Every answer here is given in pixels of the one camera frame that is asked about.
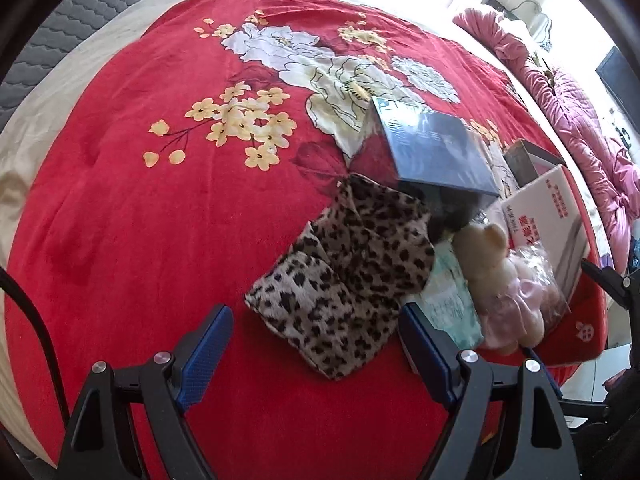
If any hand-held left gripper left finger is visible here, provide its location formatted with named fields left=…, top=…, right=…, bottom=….
left=57, top=304, right=236, bottom=480

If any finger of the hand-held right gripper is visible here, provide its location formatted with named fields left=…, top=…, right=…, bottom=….
left=580, top=257, right=640, bottom=311
left=547, top=377, right=608, bottom=418

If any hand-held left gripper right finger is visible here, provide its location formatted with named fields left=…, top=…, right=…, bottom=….
left=398, top=302, right=583, bottom=480

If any long white tissue pack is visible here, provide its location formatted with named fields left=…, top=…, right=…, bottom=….
left=417, top=240, right=483, bottom=351

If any cream teddy bear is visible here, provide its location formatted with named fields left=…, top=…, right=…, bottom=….
left=452, top=221, right=546, bottom=356

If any leopard print cloth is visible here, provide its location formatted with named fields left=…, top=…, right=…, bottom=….
left=244, top=172, right=436, bottom=381

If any clear plastic bag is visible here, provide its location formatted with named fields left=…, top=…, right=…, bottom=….
left=510, top=242, right=572, bottom=333

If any red cardboard box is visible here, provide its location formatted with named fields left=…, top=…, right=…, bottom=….
left=500, top=165, right=608, bottom=366

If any red floral blanket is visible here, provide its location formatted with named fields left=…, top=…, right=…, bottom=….
left=0, top=0, right=616, bottom=480

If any pink ruffled quilt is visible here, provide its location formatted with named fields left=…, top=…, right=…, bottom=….
left=452, top=7, right=640, bottom=276

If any black flat screen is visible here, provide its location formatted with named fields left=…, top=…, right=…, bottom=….
left=595, top=45, right=640, bottom=131

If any black box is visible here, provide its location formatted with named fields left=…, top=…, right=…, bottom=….
left=347, top=96, right=502, bottom=238

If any white ornate furniture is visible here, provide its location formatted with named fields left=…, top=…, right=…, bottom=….
left=482, top=0, right=556, bottom=56

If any beige bed sheet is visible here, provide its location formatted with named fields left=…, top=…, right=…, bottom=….
left=0, top=0, right=608, bottom=466

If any black cable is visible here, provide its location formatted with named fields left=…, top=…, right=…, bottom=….
left=0, top=266, right=71, bottom=428

